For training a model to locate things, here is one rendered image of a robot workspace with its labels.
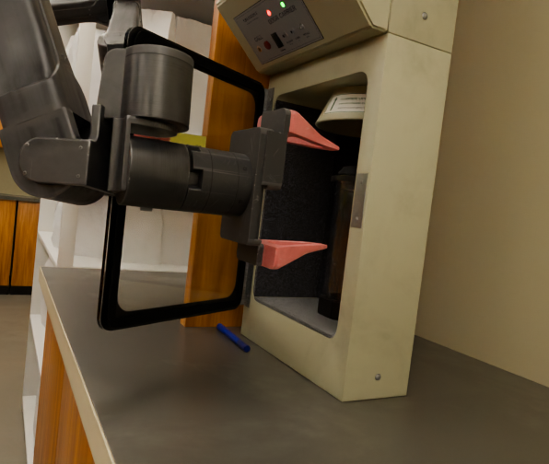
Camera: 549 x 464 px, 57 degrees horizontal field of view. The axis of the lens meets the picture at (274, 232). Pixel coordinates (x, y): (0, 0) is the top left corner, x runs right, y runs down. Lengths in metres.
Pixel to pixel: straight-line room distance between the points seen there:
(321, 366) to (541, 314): 0.44
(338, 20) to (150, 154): 0.38
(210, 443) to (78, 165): 0.30
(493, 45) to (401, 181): 0.54
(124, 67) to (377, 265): 0.40
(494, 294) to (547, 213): 0.18
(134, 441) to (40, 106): 0.32
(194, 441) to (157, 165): 0.28
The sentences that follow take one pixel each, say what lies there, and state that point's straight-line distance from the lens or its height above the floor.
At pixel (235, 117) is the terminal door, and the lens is 0.86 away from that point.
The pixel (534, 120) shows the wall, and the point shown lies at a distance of 1.05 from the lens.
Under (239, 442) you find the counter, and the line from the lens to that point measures 0.56.
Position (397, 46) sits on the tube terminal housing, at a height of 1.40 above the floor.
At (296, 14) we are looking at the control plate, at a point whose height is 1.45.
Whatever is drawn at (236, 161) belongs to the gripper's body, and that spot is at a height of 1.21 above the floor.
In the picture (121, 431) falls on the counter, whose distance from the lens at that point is 0.56.
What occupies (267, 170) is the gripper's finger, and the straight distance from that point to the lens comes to 0.44.
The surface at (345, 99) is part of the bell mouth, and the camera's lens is 0.78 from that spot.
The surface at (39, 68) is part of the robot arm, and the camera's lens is 0.46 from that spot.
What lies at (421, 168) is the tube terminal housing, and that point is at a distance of 0.71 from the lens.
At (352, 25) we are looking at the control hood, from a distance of 0.70.
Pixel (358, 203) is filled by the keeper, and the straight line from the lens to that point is 0.66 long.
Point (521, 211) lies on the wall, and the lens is 1.03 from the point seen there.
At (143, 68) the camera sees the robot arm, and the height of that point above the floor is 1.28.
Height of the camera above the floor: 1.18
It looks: 3 degrees down
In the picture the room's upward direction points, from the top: 7 degrees clockwise
